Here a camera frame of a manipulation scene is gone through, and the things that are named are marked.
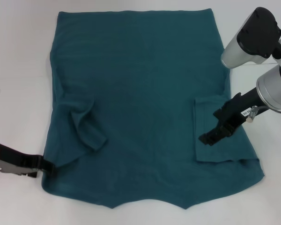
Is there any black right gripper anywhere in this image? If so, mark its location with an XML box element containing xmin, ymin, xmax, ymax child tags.
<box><xmin>200</xmin><ymin>87</ymin><xmax>267</xmax><ymax>146</ymax></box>

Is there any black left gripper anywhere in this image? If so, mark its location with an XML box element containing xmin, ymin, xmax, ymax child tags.
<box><xmin>0</xmin><ymin>142</ymin><xmax>55</xmax><ymax>179</ymax></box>

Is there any teal blue t-shirt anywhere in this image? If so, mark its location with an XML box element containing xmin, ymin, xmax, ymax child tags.
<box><xmin>41</xmin><ymin>8</ymin><xmax>265</xmax><ymax>210</ymax></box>

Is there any right wrist connector cable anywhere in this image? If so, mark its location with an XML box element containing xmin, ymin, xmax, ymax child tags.
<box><xmin>245</xmin><ymin>105</ymin><xmax>270</xmax><ymax>123</ymax></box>

